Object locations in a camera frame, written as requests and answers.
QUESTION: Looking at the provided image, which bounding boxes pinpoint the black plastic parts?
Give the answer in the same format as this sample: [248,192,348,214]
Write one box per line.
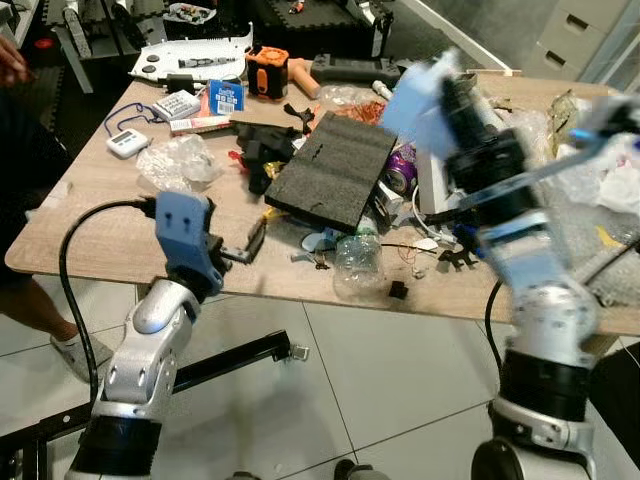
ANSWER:
[234,124,297,197]

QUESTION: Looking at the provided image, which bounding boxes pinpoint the purple drink can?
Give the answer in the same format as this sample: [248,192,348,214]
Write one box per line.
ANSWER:
[385,145,420,197]

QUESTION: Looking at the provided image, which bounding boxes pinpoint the black foam pad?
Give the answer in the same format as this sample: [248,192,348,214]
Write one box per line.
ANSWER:
[264,111,400,234]

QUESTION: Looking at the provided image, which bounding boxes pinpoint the clear plastic bottle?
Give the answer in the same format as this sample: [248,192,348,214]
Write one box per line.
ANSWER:
[332,229,387,302]

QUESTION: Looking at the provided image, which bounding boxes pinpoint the black metal stand bar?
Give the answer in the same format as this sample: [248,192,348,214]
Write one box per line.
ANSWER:
[0,330,309,480]

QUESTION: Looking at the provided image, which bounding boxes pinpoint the crumpled clear plastic bag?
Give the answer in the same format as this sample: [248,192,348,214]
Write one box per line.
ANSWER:
[136,132,224,194]

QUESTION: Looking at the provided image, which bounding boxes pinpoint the black controller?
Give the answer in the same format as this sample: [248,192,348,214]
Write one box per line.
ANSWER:
[309,52,402,87]

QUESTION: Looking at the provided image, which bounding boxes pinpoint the pink flat box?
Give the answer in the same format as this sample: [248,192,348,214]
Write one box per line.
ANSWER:
[167,114,234,137]

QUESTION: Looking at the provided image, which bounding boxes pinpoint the blue card package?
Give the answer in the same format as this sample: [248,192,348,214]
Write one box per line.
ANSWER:
[206,79,247,117]

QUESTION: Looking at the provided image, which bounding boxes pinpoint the grey drawer cabinet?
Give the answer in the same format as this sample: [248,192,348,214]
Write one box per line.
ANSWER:
[534,0,640,87]

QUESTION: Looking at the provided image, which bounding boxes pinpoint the white digital timer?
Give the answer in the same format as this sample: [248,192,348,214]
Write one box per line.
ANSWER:
[106,127,152,160]

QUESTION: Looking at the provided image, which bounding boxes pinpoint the white grey calculator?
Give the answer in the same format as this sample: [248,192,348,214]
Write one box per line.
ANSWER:
[151,89,205,124]

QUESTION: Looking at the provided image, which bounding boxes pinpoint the orange black device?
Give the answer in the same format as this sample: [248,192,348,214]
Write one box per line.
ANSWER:
[244,45,292,102]

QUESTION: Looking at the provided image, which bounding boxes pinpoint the white plastic bag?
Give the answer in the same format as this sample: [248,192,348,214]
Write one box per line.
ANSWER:
[558,133,640,217]

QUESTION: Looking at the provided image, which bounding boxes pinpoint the black foam box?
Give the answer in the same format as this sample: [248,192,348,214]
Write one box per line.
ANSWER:
[248,0,393,57]

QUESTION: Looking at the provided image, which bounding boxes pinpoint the white plastic shell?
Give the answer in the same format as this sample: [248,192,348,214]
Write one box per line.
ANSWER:
[129,34,254,84]

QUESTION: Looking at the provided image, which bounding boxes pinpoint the person in black clothes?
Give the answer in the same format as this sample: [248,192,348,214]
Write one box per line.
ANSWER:
[0,35,117,387]

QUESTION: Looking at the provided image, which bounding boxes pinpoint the grey robot foot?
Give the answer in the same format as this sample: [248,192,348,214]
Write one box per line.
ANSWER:
[332,458,388,480]

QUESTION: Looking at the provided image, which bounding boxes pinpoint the wooden table leg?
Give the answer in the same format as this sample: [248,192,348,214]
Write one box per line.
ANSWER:
[583,333,623,358]

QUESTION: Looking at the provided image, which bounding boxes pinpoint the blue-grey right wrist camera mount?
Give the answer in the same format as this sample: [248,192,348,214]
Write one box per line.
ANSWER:
[380,48,640,217]

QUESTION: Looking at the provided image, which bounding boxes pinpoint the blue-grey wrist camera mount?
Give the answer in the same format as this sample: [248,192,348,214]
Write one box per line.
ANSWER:
[380,48,640,217]
[154,189,227,298]

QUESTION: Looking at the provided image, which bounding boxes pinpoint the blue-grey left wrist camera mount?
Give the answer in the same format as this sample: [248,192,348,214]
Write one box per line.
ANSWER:
[154,189,227,298]

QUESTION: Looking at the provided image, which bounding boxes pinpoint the tan rubber handle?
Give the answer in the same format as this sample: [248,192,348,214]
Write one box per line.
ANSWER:
[287,57,322,100]

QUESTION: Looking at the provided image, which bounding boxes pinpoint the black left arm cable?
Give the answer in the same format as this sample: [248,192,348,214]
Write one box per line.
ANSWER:
[58,197,161,401]

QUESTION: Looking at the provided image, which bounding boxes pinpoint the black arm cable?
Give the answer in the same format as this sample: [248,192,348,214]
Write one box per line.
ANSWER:
[58,197,161,401]
[484,280,513,373]

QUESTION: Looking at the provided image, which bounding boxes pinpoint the blue thin cord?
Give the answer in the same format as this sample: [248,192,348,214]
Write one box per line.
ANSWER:
[102,99,163,137]

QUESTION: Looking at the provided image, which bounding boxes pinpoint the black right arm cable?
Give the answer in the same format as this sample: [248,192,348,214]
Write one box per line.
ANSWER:
[484,280,513,373]

